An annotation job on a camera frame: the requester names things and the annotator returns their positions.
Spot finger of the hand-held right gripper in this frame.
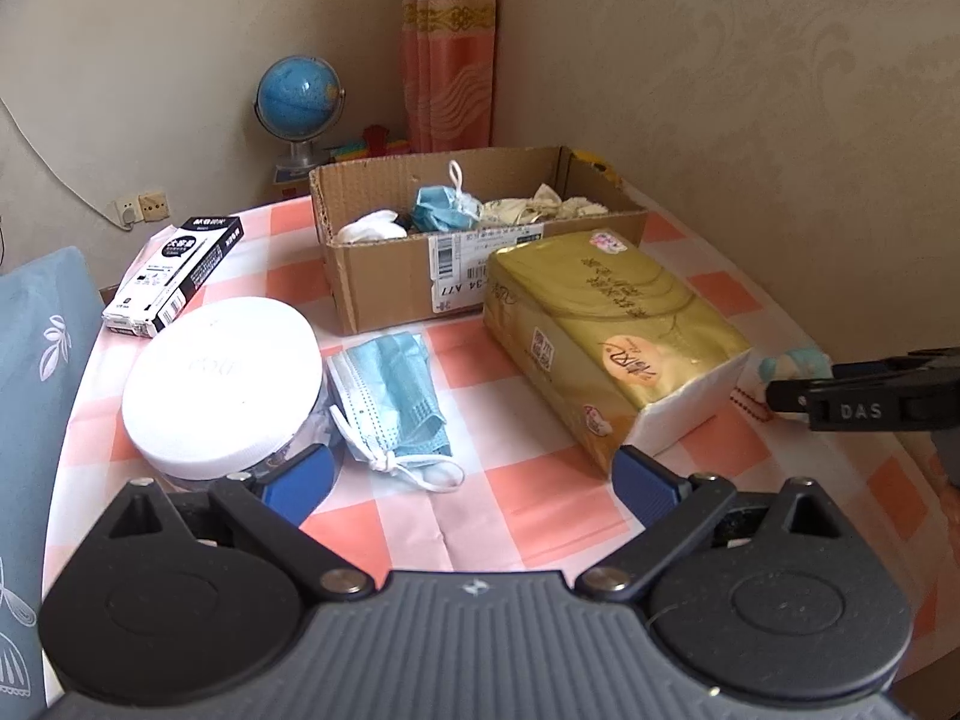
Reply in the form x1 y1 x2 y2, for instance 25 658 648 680
765 379 815 415
829 349 960 386

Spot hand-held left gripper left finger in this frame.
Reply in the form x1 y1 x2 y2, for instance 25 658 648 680
109 444 376 601

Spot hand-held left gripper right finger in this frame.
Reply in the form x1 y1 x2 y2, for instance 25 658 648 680
574 444 845 601

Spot small plush toy keychain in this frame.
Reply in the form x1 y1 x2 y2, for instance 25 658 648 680
731 345 833 421

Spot blue face mask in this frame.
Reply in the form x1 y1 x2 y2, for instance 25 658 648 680
411 160 485 235
326 331 466 494

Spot brown cardboard box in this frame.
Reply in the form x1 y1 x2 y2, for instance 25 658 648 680
309 146 650 337

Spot white knotted sock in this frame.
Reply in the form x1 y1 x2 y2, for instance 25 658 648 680
332 208 407 245

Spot cream printed drawstring pouch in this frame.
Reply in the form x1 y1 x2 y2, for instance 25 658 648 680
480 199 545 227

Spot clear jar with white lid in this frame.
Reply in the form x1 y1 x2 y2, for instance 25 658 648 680
121 298 335 488

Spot gold tissue pack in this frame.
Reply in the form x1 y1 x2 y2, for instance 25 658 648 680
482 229 753 479

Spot black and white carton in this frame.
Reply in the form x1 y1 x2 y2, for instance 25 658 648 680
101 215 245 338

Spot grey-blue leaf print chair cushion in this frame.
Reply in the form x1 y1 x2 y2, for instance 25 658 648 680
0 246 102 720

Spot colourful toy blocks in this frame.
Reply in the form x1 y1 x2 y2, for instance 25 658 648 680
326 124 410 162

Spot blue desk globe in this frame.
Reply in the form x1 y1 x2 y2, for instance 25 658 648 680
253 55 347 173

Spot pink patterned curtain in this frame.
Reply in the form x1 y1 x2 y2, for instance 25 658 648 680
399 0 497 153

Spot white wall cable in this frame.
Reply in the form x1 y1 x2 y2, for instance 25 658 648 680
0 96 140 230

